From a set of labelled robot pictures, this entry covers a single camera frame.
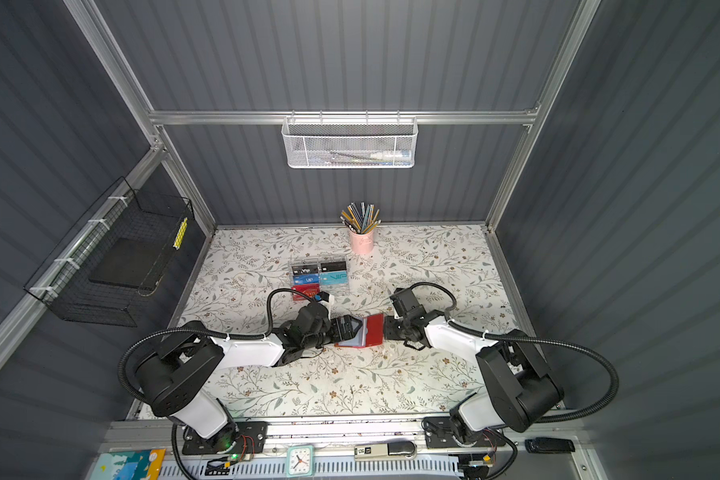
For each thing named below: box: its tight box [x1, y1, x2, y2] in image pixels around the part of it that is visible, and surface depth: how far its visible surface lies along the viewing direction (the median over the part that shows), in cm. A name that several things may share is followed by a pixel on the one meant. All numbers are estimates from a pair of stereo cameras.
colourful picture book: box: [90, 448, 166, 480], surface depth 71 cm
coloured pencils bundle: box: [340, 202, 382, 234], surface depth 109 cm
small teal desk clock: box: [286, 445, 314, 477], surface depth 70 cm
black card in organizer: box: [320, 261, 347, 271], surface depth 101 cm
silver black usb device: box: [354, 440, 417, 461], surface depth 70 cm
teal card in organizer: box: [319, 270, 349, 285], surface depth 101 cm
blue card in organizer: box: [293, 273, 320, 285], surface depth 101 cm
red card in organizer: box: [292, 283, 321, 301], surface depth 101 cm
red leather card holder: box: [334, 313, 385, 348], surface depth 91 cm
